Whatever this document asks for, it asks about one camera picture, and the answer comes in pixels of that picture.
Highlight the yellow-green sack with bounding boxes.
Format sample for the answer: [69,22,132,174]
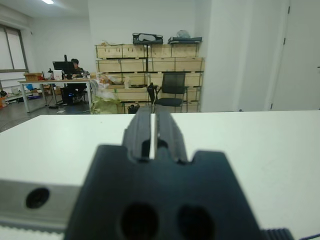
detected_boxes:
[90,96,121,115]

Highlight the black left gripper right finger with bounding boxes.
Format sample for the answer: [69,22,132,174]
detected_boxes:
[154,109,188,164]

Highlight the clear plastic bag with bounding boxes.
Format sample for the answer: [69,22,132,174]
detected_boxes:
[89,78,118,101]

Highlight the black computer tower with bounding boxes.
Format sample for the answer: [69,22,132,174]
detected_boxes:
[61,87,76,105]

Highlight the white office desk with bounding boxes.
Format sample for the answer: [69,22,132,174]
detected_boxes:
[17,77,92,113]

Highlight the open cardboard box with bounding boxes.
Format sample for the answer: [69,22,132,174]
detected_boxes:
[23,72,43,81]

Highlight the black mesh office chair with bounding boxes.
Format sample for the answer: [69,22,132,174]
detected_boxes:
[154,71,190,113]

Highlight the flat black tray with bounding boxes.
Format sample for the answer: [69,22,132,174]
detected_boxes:
[167,36,203,45]

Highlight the white door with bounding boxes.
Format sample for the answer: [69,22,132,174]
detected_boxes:
[271,0,320,111]

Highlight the grey plastic bag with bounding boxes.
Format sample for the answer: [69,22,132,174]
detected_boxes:
[176,29,192,39]

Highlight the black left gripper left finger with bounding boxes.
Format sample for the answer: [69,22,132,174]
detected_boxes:
[121,107,152,161]

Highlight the stacked wooden crates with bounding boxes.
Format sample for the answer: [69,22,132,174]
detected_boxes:
[94,43,206,114]

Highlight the black computer monitor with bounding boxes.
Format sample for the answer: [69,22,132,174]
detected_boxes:
[52,54,75,76]

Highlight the brown framed window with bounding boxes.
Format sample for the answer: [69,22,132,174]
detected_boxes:
[0,23,29,73]

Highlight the low white shelf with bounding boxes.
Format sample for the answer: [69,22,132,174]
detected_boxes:
[0,91,27,104]

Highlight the seated person in dark jacket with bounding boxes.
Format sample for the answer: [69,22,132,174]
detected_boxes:
[66,58,87,101]

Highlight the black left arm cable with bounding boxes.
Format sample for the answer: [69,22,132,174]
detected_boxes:
[298,232,320,240]

